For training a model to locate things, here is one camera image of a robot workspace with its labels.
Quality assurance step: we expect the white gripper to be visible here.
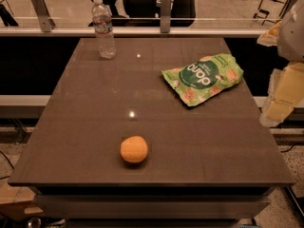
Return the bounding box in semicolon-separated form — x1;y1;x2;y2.
257;0;304;127

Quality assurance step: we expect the green rice chip bag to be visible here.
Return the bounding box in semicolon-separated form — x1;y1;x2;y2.
161;53;243;107

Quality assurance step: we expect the clear plastic water bottle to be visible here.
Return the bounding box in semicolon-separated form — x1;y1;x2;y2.
91;0;116;59

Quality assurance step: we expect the wooden stool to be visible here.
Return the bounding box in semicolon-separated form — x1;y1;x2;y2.
253;0;290;25

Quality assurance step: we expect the black office chair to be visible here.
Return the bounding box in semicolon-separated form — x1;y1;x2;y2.
104;0;196;27

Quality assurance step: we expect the orange fruit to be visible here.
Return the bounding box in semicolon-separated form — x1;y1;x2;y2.
120;136;148;163

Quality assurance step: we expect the middle metal railing bracket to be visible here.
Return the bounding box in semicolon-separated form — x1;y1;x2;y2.
160;0;171;33

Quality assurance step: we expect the metal railing bracket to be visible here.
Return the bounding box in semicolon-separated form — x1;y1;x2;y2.
30;0;55;32
160;0;171;33

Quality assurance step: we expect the left metal railing bracket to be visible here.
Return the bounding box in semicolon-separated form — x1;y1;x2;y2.
30;0;55;32

